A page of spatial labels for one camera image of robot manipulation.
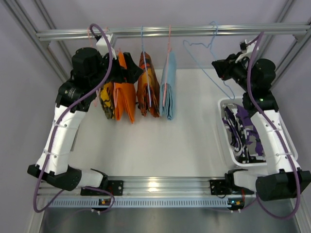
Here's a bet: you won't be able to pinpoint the blue wire hanger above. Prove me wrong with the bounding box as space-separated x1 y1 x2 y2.
182 20 236 100

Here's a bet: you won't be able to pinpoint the purple camouflage trousers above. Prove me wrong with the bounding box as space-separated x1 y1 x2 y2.
221 103 266 164

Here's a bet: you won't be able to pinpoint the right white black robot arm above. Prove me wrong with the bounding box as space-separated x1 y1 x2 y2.
212 54 311 201

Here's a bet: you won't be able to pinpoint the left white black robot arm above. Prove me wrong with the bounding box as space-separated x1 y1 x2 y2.
27 47 142 191

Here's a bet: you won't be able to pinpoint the plain orange trousers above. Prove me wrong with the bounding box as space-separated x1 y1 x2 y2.
115 51 136 124

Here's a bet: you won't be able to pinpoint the yellow camouflage trousers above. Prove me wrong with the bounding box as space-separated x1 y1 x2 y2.
100 82 115 119

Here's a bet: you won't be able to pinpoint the orange camouflage trousers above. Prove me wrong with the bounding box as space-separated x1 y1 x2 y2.
137 52 160 117

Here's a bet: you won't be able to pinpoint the blue hanger of orange camouflage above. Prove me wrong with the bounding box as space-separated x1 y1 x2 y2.
140 25 152 107

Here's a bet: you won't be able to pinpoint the pink hanger of blue trousers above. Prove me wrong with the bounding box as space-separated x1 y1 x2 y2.
162 25 172 107

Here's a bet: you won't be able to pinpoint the light blue trousers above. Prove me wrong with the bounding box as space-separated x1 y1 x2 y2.
159 51 177 120

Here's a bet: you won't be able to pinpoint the white plastic basket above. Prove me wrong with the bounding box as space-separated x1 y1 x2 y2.
217 96 299 167

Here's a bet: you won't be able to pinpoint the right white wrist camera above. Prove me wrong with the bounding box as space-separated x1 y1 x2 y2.
235 37 258 63

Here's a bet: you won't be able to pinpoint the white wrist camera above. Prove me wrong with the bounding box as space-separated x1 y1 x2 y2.
96 33 117 56
235 37 258 63

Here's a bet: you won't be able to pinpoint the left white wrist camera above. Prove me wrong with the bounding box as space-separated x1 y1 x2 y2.
96 33 117 56

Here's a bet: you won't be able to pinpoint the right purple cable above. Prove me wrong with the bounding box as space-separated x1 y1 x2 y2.
246 31 303 220

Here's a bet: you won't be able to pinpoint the aluminium hanging rail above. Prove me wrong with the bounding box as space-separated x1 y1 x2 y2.
36 23 311 41

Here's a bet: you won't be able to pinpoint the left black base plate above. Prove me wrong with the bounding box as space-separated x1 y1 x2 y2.
80 180 123 196

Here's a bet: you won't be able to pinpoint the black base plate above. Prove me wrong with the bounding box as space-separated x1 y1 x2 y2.
80 180 123 196
209 179 230 196

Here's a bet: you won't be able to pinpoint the front aluminium frame rail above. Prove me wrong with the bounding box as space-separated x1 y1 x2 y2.
37 176 258 197

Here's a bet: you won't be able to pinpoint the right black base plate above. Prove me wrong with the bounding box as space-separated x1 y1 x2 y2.
209 179 230 196

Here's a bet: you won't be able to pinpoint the slotted grey cable duct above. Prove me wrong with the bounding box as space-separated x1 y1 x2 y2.
50 197 236 208

